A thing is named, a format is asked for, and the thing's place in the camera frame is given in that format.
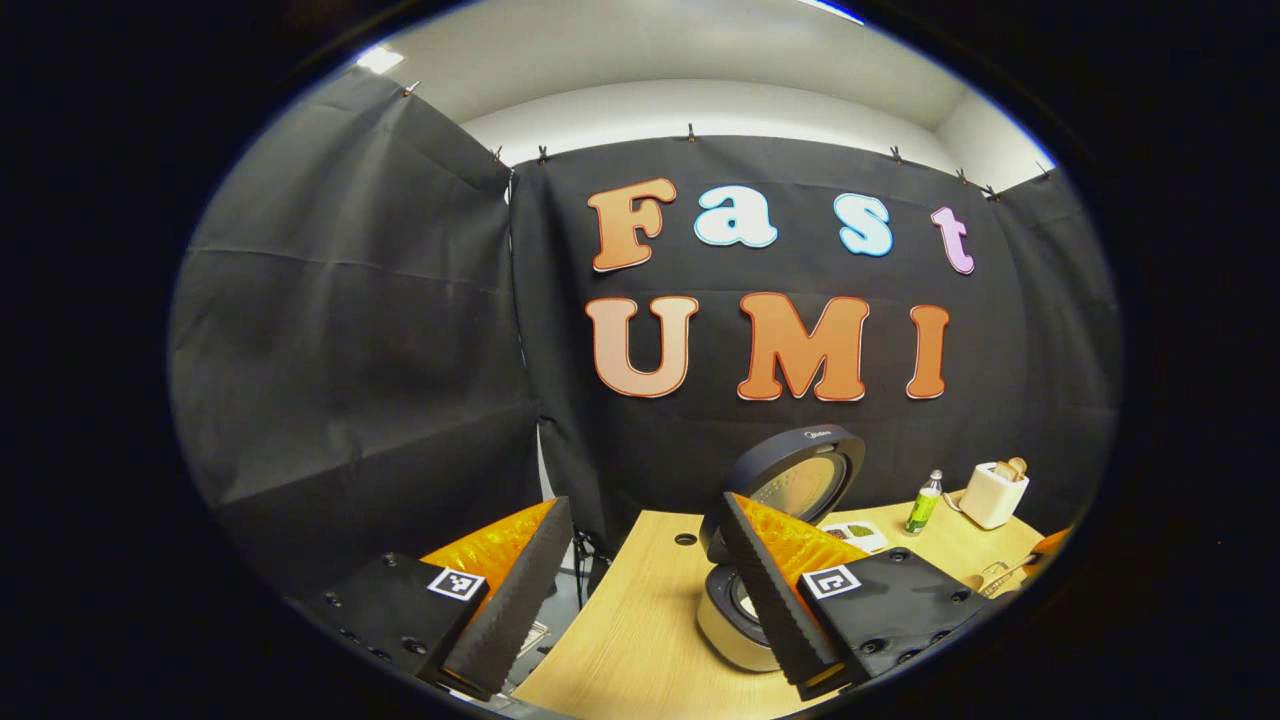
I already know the white divided grain dish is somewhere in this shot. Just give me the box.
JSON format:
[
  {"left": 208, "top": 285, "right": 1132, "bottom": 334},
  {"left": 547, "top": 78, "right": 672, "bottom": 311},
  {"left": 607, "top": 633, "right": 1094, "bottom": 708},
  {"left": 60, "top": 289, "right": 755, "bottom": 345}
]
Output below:
[{"left": 820, "top": 520, "right": 889, "bottom": 554}]

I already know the black cable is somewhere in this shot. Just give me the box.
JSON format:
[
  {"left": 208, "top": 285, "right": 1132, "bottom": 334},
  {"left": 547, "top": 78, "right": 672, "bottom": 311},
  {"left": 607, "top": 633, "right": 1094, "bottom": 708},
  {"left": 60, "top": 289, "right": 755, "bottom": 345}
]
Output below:
[{"left": 570, "top": 530, "right": 613, "bottom": 606}]

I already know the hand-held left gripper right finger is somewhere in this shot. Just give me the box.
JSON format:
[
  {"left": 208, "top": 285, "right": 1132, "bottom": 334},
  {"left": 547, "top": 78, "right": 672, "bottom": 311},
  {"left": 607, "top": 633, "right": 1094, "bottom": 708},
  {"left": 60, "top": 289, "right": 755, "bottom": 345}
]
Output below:
[{"left": 720, "top": 490, "right": 993, "bottom": 703}]

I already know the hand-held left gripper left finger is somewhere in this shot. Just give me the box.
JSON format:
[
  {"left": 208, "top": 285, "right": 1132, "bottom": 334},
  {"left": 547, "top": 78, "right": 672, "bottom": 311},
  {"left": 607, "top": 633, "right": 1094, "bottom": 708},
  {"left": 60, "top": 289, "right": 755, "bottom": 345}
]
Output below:
[{"left": 318, "top": 495, "right": 576, "bottom": 703}]

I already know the black rice cooker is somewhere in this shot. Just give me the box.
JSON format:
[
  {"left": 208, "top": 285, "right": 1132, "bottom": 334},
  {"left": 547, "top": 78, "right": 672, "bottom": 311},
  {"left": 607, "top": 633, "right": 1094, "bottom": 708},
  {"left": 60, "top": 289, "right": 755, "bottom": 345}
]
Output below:
[{"left": 696, "top": 424, "right": 868, "bottom": 674}]

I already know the white toaster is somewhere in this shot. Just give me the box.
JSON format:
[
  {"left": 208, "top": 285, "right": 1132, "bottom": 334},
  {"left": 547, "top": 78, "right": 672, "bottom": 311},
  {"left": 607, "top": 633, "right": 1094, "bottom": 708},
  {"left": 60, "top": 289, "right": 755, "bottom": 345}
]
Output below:
[{"left": 958, "top": 458, "right": 1031, "bottom": 531}]

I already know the wooden spoon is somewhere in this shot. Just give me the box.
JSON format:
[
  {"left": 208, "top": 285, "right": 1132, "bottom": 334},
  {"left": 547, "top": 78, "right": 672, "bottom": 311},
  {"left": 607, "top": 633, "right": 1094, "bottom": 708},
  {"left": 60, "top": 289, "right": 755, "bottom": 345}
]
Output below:
[{"left": 975, "top": 558, "right": 1038, "bottom": 593}]

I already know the black backdrop cloth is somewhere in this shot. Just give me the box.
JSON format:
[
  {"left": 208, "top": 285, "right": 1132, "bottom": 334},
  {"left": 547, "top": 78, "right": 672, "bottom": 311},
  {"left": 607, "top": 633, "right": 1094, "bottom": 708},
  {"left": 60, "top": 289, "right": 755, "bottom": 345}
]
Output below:
[{"left": 168, "top": 65, "right": 1121, "bottom": 601}]

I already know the green drink bottle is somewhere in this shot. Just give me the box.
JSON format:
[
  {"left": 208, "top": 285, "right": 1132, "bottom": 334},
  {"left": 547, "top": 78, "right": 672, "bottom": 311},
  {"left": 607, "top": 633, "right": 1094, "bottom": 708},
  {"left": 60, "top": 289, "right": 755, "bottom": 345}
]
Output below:
[{"left": 904, "top": 470, "right": 944, "bottom": 536}]

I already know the clear chopstick holder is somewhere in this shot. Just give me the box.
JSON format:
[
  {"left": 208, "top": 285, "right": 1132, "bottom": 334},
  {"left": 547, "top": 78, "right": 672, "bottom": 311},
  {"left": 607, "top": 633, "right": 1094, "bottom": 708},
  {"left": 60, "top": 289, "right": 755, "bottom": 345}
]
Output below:
[{"left": 963, "top": 562, "right": 1013, "bottom": 600}]

